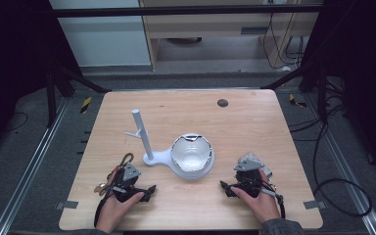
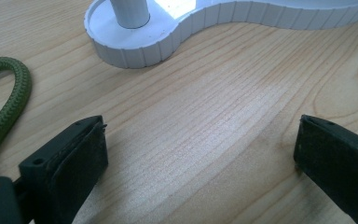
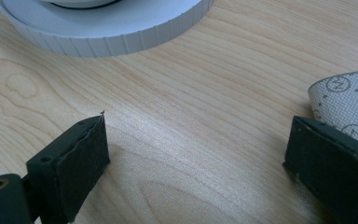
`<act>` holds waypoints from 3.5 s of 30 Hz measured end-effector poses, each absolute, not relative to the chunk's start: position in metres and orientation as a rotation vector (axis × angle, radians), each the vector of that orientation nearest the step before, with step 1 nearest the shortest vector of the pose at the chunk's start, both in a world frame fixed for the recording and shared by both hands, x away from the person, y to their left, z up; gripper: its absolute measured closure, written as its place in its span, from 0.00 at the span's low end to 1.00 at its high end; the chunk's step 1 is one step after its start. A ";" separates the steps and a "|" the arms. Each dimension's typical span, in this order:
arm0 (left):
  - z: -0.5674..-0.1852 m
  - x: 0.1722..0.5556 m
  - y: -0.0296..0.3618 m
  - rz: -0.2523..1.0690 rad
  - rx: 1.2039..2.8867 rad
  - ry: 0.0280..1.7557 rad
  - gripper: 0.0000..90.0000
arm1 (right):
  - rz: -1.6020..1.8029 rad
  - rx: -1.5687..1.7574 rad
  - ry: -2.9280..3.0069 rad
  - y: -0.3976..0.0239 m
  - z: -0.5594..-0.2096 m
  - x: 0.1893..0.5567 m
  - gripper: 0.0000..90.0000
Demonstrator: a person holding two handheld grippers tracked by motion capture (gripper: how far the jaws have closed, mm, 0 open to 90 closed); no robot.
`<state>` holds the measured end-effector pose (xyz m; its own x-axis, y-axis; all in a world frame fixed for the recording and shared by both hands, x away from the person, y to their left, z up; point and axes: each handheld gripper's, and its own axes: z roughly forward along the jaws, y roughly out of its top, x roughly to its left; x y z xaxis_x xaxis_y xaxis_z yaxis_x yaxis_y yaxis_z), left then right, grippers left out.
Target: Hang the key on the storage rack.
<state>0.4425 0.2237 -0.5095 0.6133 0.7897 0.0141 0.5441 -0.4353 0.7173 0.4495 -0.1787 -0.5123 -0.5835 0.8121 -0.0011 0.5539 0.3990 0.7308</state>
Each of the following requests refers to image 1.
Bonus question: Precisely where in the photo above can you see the person's right hand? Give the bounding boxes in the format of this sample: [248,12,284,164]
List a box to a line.
[229,168,282,225]

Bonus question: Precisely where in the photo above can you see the black horizontal bar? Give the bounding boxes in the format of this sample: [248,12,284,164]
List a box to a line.
[49,3,325,19]

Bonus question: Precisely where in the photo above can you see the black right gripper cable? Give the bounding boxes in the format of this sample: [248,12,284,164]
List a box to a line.
[261,186,287,219]

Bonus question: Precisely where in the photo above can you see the light wooden desk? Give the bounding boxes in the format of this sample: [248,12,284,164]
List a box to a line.
[138,0,321,71]

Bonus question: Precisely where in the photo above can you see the yellow black striped tape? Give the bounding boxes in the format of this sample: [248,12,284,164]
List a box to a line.
[288,93,307,109]
[79,96,93,115]

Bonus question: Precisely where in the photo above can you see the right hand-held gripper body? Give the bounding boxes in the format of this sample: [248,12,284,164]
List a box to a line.
[233,159,264,199]

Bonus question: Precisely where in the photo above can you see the thick black floor cable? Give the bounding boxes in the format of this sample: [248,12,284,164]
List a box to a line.
[288,107,373,218]

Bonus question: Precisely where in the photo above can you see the black hanging cables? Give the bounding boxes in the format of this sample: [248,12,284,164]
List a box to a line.
[261,12,306,71]

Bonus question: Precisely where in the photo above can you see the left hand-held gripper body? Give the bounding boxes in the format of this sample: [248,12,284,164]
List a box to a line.
[111,162,149,204]

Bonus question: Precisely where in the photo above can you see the grey tape tab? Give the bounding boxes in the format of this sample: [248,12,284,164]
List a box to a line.
[303,200,327,211]
[56,200,79,211]

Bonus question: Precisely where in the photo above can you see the keychain with green carabiner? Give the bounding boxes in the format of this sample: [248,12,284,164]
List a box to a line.
[93,152,135,198]

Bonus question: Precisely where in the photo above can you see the aluminium floor rail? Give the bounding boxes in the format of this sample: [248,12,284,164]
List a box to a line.
[0,97,71,235]
[306,92,376,235]

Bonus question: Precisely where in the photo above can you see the white stand with bowl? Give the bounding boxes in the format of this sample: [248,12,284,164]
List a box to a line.
[124,109,216,181]

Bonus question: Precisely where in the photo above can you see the white cabinet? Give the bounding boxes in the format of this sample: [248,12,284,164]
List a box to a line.
[48,0,153,69]

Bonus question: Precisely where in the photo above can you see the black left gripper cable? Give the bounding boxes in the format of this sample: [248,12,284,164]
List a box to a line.
[93,194,110,228]

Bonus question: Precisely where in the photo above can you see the person's left hand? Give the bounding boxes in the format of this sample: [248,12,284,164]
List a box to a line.
[95,191,145,235]

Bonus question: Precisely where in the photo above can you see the black metal stand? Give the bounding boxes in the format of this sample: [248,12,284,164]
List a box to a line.
[260,60,330,123]
[44,60,112,129]

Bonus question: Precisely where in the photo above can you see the thin black floor cable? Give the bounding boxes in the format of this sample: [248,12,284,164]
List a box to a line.
[1,112,29,133]

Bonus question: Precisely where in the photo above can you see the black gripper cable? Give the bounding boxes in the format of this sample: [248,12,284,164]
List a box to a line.
[93,194,110,228]
[261,186,287,219]

